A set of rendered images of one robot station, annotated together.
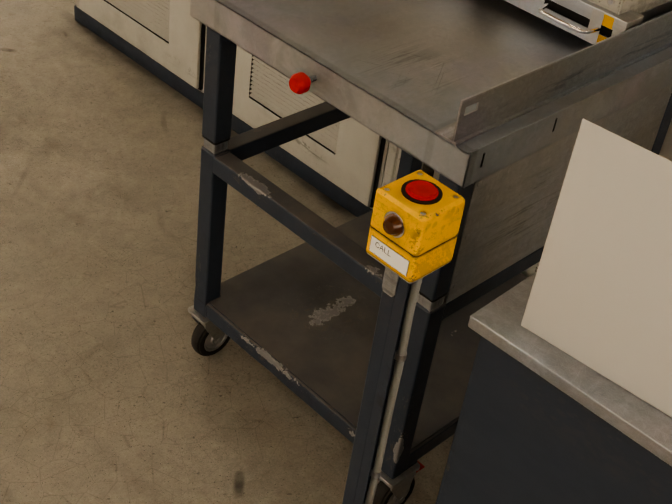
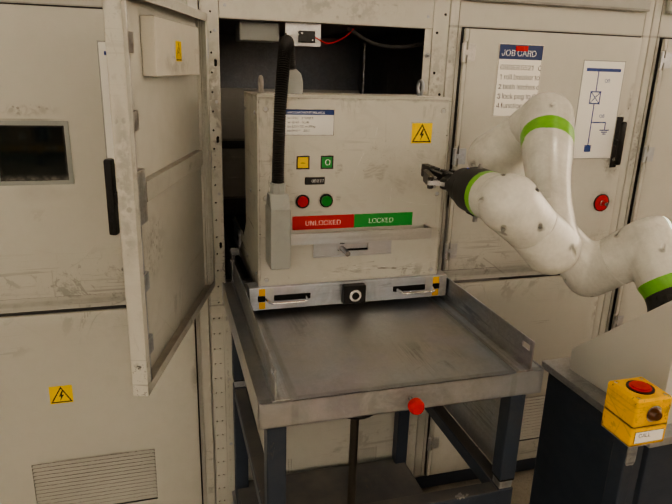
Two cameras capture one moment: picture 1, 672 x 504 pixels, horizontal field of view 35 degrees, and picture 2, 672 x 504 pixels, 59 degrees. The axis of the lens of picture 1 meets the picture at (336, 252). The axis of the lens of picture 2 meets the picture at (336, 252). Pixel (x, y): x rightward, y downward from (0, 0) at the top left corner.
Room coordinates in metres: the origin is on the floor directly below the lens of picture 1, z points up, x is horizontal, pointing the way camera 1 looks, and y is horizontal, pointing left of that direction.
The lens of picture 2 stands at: (1.01, 1.06, 1.46)
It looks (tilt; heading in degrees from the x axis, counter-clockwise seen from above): 17 degrees down; 303
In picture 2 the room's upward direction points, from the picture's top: 2 degrees clockwise
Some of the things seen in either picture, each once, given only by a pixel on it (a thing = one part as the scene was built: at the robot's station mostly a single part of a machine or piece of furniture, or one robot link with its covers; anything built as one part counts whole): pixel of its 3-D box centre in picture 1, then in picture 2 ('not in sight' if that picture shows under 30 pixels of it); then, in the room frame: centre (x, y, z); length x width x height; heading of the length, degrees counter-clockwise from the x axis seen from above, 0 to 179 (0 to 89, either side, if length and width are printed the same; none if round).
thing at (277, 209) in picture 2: not in sight; (277, 229); (1.85, 0.00, 1.09); 0.08 x 0.05 x 0.17; 139
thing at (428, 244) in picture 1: (414, 225); (635, 410); (1.06, -0.09, 0.85); 0.08 x 0.08 x 0.10; 49
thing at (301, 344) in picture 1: (422, 196); (353, 450); (1.71, -0.15, 0.46); 0.64 x 0.58 x 0.66; 139
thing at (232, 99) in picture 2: not in sight; (286, 115); (2.43, -0.77, 1.28); 0.58 x 0.02 x 0.19; 49
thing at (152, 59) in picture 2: not in sight; (168, 177); (2.05, 0.15, 1.21); 0.63 x 0.07 x 0.74; 122
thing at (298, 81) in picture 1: (304, 81); (414, 403); (1.44, 0.09, 0.82); 0.04 x 0.03 x 0.03; 139
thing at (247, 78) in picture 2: not in sight; (298, 150); (2.26, -0.63, 1.18); 0.78 x 0.69 x 0.79; 139
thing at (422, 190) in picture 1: (421, 193); (640, 388); (1.06, -0.09, 0.90); 0.04 x 0.04 x 0.02
